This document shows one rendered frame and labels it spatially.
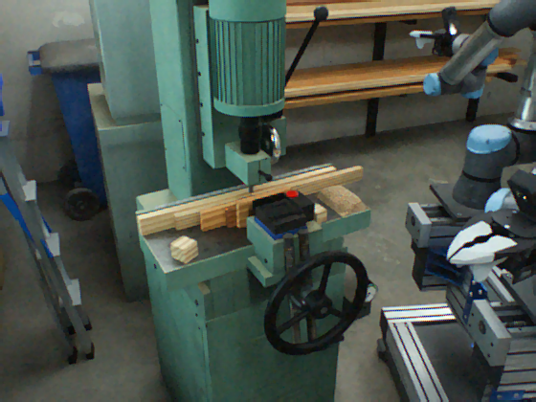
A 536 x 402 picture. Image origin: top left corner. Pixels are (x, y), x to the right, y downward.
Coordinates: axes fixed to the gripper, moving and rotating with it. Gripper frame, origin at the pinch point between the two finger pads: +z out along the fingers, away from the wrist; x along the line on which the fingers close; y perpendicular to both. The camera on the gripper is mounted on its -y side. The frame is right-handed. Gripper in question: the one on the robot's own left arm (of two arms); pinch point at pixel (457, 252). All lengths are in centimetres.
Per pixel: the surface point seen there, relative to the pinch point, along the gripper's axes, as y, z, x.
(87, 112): 66, 19, 244
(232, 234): 34, 9, 63
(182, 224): 32, 19, 71
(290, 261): 34, 2, 45
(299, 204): 24, -5, 53
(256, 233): 30, 6, 54
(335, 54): 79, -166, 282
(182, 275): 35, 25, 55
